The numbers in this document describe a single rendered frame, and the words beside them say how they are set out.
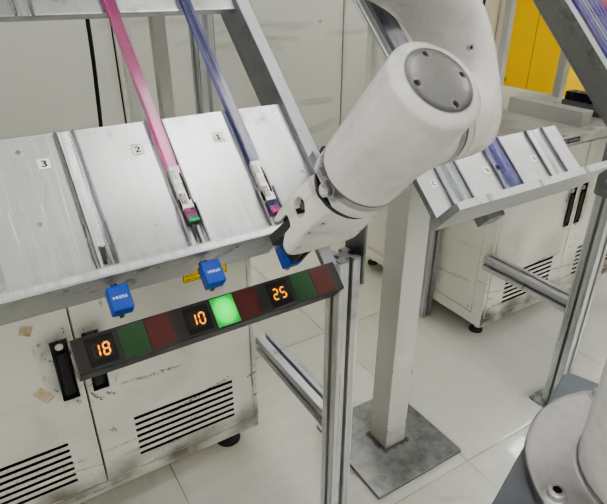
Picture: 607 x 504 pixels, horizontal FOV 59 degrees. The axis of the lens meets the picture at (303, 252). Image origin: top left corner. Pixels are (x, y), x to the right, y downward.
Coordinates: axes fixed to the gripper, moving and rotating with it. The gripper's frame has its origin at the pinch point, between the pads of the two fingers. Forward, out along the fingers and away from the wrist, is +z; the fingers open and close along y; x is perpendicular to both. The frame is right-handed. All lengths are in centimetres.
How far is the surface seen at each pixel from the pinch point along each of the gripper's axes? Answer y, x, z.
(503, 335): 96, -24, 75
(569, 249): 123, -7, 59
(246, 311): -8.3, -5.4, 3.5
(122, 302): -22.0, -0.6, 1.3
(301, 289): -0.2, -4.9, 3.5
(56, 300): -28.1, 2.4, 3.8
